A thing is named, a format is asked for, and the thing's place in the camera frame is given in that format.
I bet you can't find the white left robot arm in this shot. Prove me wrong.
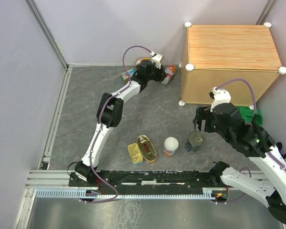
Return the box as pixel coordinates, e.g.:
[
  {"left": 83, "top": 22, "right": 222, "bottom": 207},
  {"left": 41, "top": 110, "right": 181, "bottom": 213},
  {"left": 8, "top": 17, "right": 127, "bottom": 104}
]
[{"left": 75, "top": 58, "right": 167, "bottom": 186}]

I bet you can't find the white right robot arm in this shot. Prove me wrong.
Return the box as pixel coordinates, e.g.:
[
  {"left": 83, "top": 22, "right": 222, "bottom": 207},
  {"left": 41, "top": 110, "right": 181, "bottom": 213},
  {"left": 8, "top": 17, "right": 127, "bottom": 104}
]
[{"left": 193, "top": 82, "right": 286, "bottom": 225}]

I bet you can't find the wooden cube cabinet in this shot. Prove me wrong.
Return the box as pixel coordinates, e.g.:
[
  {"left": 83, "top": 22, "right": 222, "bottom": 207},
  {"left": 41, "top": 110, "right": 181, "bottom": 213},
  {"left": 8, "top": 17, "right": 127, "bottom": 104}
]
[{"left": 179, "top": 22, "right": 286, "bottom": 106}]

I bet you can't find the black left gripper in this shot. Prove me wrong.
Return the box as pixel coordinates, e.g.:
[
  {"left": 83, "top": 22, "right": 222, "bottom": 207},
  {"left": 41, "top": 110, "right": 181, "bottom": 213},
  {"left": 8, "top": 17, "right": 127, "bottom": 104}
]
[{"left": 146, "top": 62, "right": 167, "bottom": 83}]

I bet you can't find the oval red fish tin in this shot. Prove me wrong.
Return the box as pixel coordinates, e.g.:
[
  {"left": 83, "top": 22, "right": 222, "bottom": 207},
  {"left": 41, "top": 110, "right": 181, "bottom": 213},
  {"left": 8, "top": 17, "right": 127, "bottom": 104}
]
[{"left": 135, "top": 57, "right": 152, "bottom": 66}]

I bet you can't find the green cloth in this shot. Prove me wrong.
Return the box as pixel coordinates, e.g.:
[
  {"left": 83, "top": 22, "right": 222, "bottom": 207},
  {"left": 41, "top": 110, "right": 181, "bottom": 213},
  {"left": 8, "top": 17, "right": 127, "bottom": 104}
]
[{"left": 237, "top": 106, "right": 263, "bottom": 126}]

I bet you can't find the blue rectangular luncheon meat tin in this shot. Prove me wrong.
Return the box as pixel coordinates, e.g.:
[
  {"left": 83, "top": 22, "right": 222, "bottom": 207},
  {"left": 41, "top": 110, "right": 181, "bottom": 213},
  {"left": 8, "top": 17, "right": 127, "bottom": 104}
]
[{"left": 121, "top": 68, "right": 136, "bottom": 83}]

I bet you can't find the dark blue round can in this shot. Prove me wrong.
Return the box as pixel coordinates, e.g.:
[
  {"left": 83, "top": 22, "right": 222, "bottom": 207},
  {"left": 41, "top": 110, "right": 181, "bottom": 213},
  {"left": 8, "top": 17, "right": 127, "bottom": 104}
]
[{"left": 185, "top": 132, "right": 204, "bottom": 153}]

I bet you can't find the purple cloth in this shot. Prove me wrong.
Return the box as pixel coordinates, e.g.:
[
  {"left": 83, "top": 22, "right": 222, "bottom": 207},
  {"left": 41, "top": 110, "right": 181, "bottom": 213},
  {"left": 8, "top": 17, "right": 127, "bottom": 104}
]
[{"left": 276, "top": 142, "right": 286, "bottom": 159}]

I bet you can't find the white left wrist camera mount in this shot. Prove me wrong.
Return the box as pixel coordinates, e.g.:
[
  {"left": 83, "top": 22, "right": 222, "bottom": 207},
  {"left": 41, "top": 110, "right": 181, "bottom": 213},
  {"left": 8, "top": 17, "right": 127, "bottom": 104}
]
[{"left": 150, "top": 52, "right": 163, "bottom": 69}]

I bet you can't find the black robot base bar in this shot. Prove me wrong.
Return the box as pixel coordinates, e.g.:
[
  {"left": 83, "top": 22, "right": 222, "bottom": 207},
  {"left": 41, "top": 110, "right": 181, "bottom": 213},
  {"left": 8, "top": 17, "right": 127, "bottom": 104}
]
[{"left": 68, "top": 168, "right": 229, "bottom": 195}]

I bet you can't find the grey slotted cable duct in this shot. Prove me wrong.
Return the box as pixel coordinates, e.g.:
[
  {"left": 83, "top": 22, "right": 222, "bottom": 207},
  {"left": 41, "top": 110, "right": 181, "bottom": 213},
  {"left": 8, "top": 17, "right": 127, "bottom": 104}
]
[{"left": 35, "top": 187, "right": 217, "bottom": 199}]

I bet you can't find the gold rectangular meat tin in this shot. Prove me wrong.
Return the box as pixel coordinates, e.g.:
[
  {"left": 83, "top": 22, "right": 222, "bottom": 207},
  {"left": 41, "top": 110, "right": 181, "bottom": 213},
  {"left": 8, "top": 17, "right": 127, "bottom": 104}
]
[{"left": 127, "top": 143, "right": 143, "bottom": 165}]

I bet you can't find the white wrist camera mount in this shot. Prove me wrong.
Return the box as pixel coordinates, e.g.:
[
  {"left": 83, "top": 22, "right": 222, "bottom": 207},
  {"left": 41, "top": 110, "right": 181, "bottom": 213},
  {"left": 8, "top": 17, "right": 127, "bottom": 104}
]
[
  {"left": 209, "top": 87, "right": 231, "bottom": 112},
  {"left": 150, "top": 52, "right": 163, "bottom": 69}
]

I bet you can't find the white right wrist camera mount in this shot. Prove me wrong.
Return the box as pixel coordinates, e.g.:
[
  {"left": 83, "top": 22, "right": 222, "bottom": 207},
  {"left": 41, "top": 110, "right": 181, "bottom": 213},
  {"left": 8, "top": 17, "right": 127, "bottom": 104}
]
[{"left": 209, "top": 87, "right": 231, "bottom": 112}]

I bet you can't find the gold oval fish tin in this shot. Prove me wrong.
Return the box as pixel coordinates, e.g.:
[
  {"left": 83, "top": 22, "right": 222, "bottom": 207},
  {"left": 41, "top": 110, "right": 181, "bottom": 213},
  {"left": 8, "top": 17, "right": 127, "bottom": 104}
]
[{"left": 136, "top": 135, "right": 157, "bottom": 163}]

